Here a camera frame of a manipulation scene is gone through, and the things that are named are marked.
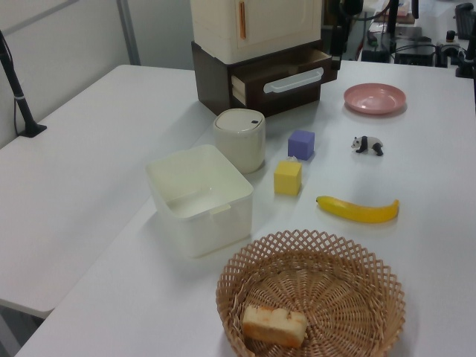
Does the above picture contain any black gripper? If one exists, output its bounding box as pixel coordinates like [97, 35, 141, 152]
[329, 24, 346, 71]

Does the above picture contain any brown drawer with white handle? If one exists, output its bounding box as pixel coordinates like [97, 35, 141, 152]
[231, 49, 340, 109]

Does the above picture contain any dark brown drawer cabinet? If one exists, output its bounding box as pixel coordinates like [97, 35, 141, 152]
[190, 38, 323, 118]

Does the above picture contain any white open plastic bin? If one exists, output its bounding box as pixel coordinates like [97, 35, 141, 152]
[144, 144, 255, 260]

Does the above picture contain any pink plastic plate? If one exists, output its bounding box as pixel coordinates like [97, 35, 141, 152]
[343, 83, 408, 115]

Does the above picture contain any black monitor stand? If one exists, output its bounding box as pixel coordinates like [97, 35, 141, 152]
[385, 0, 405, 35]

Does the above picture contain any black electronics box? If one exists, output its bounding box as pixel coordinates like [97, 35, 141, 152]
[394, 43, 437, 67]

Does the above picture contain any toy panda figure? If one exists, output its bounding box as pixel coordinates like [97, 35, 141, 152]
[350, 135, 386, 158]

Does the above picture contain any purple foam cube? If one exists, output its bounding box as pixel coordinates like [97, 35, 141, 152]
[287, 129, 316, 161]

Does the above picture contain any small cream lidded trash can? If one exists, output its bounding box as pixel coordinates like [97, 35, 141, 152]
[213, 108, 267, 175]

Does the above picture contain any yellow foam cube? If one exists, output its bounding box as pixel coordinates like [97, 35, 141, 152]
[273, 160, 303, 196]

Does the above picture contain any black table clamp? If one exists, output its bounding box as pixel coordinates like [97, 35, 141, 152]
[454, 51, 476, 79]

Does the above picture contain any yellow toy banana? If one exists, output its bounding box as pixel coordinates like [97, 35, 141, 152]
[315, 195, 400, 225]

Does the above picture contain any woven wicker basket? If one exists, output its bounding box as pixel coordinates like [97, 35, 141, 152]
[215, 228, 407, 357]

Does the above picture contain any toy bread slice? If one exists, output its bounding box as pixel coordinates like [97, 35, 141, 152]
[242, 304, 309, 349]

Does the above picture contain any cream plastic box with handle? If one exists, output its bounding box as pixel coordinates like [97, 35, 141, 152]
[190, 0, 322, 63]

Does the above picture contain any black camera stand pole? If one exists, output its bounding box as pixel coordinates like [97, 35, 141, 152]
[0, 29, 48, 139]

